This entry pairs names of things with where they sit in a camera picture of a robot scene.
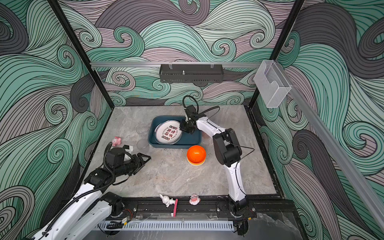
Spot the orange bowl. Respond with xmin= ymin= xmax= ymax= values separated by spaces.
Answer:
xmin=187 ymin=145 xmax=207 ymax=166

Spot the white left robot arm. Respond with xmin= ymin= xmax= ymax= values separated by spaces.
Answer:
xmin=31 ymin=143 xmax=152 ymax=240

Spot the pink flat stick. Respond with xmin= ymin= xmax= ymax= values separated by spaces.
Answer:
xmin=172 ymin=199 xmax=178 ymax=217

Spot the white rabbit figurine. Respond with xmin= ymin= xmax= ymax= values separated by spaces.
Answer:
xmin=159 ymin=194 xmax=176 ymax=208

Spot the black wall shelf tray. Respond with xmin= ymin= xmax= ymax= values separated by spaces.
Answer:
xmin=159 ymin=65 xmax=224 ymax=84

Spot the white slotted cable duct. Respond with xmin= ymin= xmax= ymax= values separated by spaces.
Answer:
xmin=114 ymin=220 xmax=235 ymax=232

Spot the pink plush toy figure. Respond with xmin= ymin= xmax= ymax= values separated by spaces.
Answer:
xmin=112 ymin=137 xmax=122 ymax=147

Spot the pink white small figurine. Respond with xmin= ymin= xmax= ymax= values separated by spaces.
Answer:
xmin=189 ymin=194 xmax=201 ymax=206

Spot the black corner frame post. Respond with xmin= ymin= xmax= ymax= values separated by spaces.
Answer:
xmin=47 ymin=0 xmax=115 ymax=110

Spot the aluminium wall rail right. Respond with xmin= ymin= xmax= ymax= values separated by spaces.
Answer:
xmin=273 ymin=61 xmax=384 ymax=230

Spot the black right corner post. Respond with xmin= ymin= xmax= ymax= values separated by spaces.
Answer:
xmin=249 ymin=1 xmax=304 ymax=109

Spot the clear acrylic wall box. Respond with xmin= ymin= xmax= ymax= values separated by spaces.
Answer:
xmin=254 ymin=60 xmax=292 ymax=109

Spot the aluminium wall rail back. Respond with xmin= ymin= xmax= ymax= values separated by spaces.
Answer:
xmin=90 ymin=61 xmax=261 ymax=69

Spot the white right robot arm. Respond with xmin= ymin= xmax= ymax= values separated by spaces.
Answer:
xmin=148 ymin=96 xmax=249 ymax=218

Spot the aluminium wall rail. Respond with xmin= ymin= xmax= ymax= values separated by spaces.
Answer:
xmin=273 ymin=61 xmax=384 ymax=230
xmin=90 ymin=61 xmax=261 ymax=69

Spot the dark teal plastic bin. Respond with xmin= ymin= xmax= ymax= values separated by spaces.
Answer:
xmin=148 ymin=115 xmax=203 ymax=149

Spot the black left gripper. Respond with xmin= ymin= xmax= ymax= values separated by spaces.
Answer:
xmin=115 ymin=152 xmax=152 ymax=178

